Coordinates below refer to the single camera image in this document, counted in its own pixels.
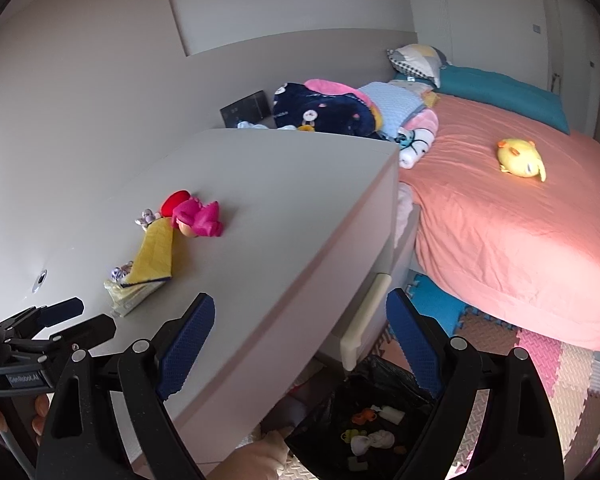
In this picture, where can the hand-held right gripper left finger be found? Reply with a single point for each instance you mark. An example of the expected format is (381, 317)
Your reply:
(185, 345)

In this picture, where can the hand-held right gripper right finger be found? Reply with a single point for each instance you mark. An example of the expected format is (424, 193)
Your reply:
(412, 345)

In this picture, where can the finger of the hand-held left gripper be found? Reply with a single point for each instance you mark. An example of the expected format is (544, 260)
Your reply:
(90, 330)
(55, 310)

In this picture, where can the white plastic piece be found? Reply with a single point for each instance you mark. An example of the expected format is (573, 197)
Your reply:
(392, 414)

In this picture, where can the green orange animal toy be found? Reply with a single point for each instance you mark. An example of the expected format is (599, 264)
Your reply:
(364, 416)

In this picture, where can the yellow-green plastic toy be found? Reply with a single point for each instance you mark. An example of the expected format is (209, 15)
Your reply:
(351, 436)

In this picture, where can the brown bear toy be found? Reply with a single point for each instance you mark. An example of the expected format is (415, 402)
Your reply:
(185, 229)

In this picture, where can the black trash bag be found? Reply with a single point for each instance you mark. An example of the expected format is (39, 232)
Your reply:
(325, 435)

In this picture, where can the pink bear toy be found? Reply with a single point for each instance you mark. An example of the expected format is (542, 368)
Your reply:
(205, 220)

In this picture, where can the grey tube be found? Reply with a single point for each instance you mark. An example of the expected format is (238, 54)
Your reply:
(356, 461)

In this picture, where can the person's left hand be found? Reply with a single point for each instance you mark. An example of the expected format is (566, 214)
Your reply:
(41, 407)

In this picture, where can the metal desk grommet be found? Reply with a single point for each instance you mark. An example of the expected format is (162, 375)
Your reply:
(40, 280)

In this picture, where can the yellow textured cloth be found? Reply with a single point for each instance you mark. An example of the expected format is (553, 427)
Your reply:
(152, 255)

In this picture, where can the small checkered cloth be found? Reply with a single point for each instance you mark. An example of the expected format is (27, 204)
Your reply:
(147, 217)

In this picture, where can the person's leg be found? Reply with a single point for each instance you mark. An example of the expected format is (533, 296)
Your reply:
(250, 460)

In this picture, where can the red heart box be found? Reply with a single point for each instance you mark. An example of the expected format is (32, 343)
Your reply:
(172, 202)

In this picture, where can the bed with pink sheet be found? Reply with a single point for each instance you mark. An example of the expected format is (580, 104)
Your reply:
(505, 235)

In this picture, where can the yellow chick plush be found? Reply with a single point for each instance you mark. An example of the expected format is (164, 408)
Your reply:
(517, 157)

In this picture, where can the white pink printed blanket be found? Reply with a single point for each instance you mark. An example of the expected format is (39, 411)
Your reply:
(420, 130)

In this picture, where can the light blue blanket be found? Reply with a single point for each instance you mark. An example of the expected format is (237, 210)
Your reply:
(395, 102)

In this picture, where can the navy printed blanket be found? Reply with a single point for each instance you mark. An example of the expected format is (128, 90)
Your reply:
(330, 110)

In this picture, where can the teal pillow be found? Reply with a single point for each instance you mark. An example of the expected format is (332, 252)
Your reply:
(500, 91)

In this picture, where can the patchwork pillow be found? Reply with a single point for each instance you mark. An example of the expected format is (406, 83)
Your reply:
(417, 62)

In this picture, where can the white door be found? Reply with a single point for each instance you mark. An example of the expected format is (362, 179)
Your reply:
(575, 35)

